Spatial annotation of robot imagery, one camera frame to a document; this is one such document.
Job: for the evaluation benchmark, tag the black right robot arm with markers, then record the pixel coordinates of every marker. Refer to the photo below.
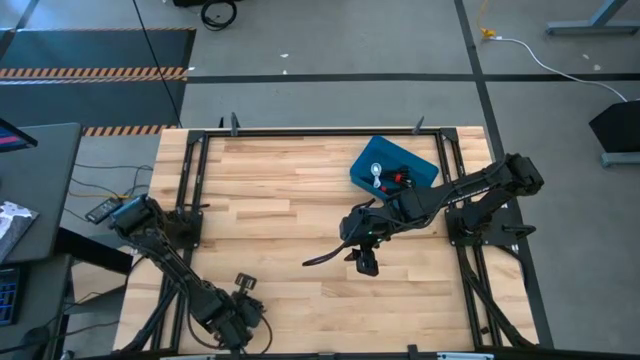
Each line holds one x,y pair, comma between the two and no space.
475,182

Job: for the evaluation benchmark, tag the printed magazine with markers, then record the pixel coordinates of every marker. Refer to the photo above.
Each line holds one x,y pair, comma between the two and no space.
15,225

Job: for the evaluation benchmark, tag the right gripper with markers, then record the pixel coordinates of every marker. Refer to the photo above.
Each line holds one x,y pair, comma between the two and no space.
367,227

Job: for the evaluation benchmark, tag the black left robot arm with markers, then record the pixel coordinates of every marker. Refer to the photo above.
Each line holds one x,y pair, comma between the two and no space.
175,270

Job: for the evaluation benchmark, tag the black hazard-striped floor mat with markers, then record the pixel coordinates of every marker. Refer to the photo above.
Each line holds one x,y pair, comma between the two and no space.
90,50

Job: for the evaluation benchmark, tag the computer monitor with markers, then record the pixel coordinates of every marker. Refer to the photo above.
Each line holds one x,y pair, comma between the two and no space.
12,136

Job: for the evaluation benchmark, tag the blue plastic bin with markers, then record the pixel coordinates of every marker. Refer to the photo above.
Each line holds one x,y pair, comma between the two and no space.
395,155

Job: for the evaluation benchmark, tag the grey desk foot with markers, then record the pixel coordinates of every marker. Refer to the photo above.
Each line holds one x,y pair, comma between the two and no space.
622,159

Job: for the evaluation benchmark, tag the black power adapter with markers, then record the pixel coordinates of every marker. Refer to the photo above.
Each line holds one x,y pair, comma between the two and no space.
102,210

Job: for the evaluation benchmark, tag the grey desk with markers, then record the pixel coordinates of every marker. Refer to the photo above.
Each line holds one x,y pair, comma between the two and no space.
40,190

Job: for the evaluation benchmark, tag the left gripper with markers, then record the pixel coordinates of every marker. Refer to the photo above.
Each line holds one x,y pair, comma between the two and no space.
240,317

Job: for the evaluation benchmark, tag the black aluminium table frame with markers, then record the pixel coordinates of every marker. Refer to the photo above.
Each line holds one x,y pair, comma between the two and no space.
320,132

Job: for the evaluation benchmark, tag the black floor box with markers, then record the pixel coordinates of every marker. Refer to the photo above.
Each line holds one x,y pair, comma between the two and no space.
617,127

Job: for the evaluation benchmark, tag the black keyboard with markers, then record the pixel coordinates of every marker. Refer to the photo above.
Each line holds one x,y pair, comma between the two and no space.
9,295

